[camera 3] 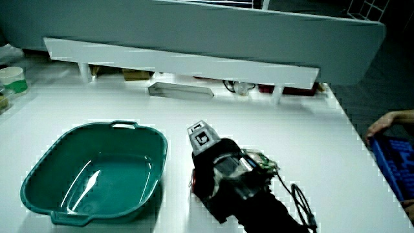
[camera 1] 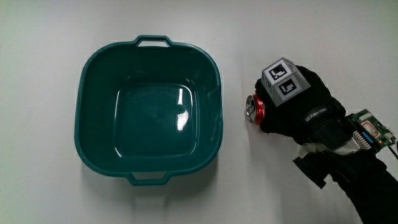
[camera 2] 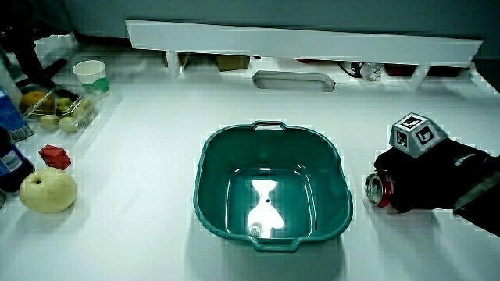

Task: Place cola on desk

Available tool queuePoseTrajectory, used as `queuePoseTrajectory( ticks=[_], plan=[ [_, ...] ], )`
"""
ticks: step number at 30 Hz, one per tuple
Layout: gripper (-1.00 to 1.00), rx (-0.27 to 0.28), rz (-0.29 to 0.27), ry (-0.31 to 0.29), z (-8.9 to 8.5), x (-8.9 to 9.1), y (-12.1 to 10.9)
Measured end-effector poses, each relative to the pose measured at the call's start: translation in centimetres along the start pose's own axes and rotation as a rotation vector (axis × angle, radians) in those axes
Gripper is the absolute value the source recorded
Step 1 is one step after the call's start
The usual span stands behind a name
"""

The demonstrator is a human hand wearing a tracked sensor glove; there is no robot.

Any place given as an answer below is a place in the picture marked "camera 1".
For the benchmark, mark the person's right hand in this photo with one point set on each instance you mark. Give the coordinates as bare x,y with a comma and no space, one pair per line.
298,112

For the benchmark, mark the red cola can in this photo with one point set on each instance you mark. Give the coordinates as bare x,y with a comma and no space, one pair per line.
255,109

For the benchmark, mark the person's right forearm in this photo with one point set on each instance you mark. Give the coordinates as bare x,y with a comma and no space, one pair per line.
363,177

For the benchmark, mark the white desk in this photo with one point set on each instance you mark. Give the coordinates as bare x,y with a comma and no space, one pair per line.
46,46

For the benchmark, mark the green circuit board module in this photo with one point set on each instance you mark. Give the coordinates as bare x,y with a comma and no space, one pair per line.
371,127

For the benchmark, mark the green plastic basin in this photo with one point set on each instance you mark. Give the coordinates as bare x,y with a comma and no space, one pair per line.
149,118

